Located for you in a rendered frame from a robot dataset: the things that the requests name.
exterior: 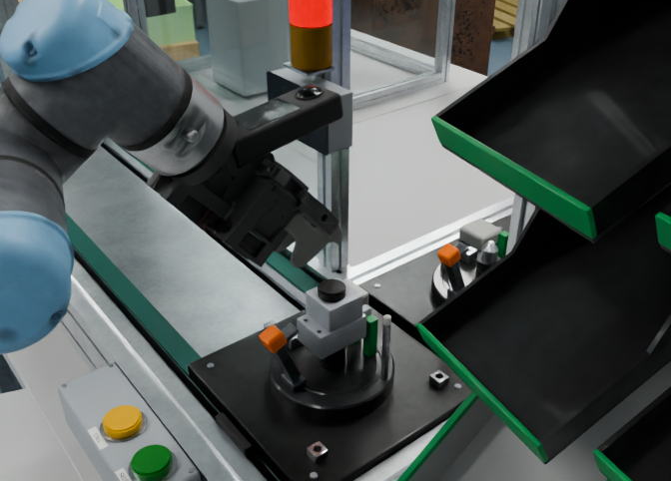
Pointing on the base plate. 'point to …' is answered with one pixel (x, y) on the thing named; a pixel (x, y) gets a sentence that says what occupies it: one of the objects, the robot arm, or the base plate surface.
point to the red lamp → (311, 3)
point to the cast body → (333, 317)
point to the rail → (154, 382)
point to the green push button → (152, 462)
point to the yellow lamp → (311, 47)
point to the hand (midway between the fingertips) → (335, 229)
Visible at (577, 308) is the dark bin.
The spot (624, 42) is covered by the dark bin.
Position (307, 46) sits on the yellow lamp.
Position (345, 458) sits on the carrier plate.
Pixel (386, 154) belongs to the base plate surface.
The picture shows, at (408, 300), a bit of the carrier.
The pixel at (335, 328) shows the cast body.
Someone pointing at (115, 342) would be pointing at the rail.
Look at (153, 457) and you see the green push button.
